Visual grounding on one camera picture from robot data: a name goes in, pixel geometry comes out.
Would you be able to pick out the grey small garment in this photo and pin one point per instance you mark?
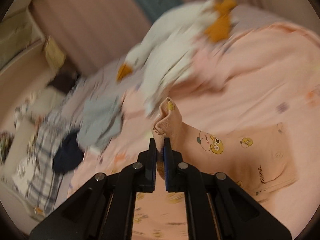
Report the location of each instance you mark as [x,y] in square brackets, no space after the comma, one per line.
[102,120]

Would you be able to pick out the pink printed bed sheet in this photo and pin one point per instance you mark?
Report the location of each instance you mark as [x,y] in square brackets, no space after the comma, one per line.
[259,78]

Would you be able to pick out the pink pleated curtain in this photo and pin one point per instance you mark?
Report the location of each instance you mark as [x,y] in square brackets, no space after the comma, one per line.
[93,32]

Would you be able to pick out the peach cartoon print garment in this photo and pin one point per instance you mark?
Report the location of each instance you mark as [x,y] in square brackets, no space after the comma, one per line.
[259,160]

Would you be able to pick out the white pillow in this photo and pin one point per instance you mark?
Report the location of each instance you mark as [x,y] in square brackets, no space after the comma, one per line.
[49,98]

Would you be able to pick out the white goose plush toy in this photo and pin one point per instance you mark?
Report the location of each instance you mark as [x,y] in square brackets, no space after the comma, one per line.
[165,54]

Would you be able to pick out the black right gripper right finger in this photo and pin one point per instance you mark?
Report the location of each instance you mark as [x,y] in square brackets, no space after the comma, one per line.
[186,178]

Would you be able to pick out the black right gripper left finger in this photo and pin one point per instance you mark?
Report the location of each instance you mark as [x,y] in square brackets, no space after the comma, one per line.
[119,192]

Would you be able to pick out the navy dark garment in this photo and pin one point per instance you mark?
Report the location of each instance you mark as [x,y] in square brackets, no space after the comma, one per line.
[69,154]

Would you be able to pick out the plaid checked cloth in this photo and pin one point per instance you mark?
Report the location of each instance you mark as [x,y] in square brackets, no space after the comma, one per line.
[34,178]

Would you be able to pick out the stack of books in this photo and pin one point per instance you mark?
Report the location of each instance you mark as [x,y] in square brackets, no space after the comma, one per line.
[54,55]

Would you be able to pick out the black cloth near headboard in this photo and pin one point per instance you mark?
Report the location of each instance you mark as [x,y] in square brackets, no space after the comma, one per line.
[64,82]

